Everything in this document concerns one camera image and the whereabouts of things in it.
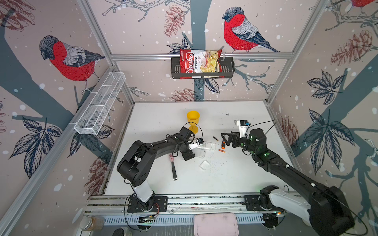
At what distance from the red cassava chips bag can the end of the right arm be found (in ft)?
1.38

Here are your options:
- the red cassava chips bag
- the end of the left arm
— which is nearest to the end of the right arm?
the end of the left arm

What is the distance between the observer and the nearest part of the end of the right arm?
63 centimetres

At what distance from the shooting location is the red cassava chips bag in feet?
2.86

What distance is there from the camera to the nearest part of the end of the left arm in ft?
2.33

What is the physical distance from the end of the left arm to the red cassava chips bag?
1.18 ft
